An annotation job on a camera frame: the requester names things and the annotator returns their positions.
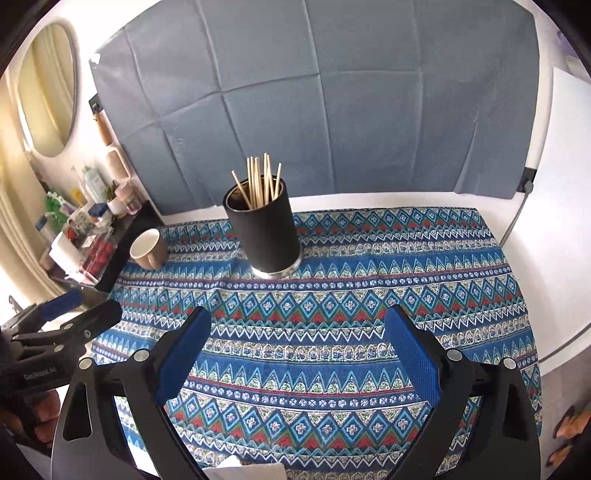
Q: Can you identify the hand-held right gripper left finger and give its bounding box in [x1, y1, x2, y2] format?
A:
[51, 305, 213, 480]

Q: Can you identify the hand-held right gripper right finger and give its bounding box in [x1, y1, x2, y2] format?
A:
[384, 305, 541, 480]

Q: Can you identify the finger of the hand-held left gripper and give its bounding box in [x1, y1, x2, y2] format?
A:
[13, 300, 123, 366]
[9, 288, 85, 340]

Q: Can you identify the black cylindrical utensil holder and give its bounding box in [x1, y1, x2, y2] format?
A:
[223, 178, 303, 280]

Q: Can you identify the bunch of wooden chopsticks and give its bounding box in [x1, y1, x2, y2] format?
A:
[231, 152, 283, 210]

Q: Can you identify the person's left hand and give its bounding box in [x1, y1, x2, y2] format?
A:
[28, 388, 65, 446]

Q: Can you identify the white container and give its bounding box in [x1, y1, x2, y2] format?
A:
[48, 233, 84, 273]

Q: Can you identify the clear box of red items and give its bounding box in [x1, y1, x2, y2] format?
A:
[78, 233, 118, 284]

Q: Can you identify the blue patterned tablecloth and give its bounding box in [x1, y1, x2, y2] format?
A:
[90, 208, 543, 476]

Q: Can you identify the beige cup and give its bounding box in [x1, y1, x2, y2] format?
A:
[129, 228, 169, 271]

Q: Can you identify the green packet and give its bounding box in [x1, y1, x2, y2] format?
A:
[46, 194, 68, 222]

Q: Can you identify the black side shelf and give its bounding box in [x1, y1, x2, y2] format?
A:
[44, 200, 164, 294]

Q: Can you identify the white green bottle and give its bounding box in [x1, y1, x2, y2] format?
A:
[83, 166, 109, 204]

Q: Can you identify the pink jar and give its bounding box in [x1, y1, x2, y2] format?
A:
[117, 182, 141, 215]

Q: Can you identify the white tissue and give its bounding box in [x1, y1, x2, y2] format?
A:
[215, 455, 286, 480]

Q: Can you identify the brown slipper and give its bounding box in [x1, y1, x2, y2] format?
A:
[551, 440, 583, 468]
[553, 405, 579, 439]

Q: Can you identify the wooden hanging brush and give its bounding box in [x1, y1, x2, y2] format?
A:
[90, 95, 130, 185]

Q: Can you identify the oval mirror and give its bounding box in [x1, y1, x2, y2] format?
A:
[15, 22, 78, 158]

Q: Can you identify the white board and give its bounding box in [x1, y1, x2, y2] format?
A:
[501, 67, 591, 365]

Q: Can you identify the grey-blue backdrop cloth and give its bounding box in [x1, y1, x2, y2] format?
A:
[88, 0, 542, 217]

